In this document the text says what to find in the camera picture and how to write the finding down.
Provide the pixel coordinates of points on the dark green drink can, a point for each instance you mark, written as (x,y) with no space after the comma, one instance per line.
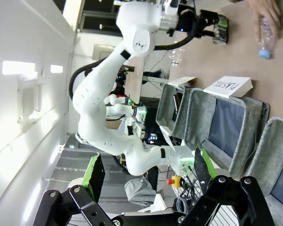
(221,30)

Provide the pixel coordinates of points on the grey felt basket small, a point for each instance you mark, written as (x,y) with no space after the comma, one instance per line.
(169,110)

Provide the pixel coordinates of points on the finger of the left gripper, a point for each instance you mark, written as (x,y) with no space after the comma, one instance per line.
(210,15)
(207,33)

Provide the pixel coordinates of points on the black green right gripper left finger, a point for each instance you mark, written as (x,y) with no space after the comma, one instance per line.
(94,179)

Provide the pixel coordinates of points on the clear plastic bottle blue cap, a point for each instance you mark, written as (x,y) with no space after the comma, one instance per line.
(266,42)

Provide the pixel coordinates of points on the white PLASTIC label card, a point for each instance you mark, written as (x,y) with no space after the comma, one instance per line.
(228,86)

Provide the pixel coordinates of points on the wooden board panel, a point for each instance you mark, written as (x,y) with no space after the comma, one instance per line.
(135,80)

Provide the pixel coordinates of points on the grey felt basket plastic label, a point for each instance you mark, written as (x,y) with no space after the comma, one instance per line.
(226,127)

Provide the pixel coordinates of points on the white Franka left robot arm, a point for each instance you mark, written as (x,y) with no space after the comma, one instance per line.
(94,99)

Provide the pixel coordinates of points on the white folded label card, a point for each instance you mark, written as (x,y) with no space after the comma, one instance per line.
(181,81)

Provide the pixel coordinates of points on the yellow red emergency stop button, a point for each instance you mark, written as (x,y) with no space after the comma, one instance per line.
(175,181)

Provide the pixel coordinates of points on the grey felt basket large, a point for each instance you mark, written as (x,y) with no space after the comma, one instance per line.
(273,164)

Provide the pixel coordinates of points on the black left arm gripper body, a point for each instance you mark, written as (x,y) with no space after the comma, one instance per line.
(188,21)

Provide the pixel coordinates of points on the crushed clear plastic bottle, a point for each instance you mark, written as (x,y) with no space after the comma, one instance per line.
(177,57)

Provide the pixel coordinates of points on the white red background robot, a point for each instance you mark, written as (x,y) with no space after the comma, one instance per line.
(113,97)

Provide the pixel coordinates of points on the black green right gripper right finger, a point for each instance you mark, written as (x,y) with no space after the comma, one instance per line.
(202,169)

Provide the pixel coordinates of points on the person's hand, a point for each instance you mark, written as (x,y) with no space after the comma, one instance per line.
(268,11)

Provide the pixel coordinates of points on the grey cloth bundle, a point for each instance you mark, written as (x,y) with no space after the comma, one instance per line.
(139,190)

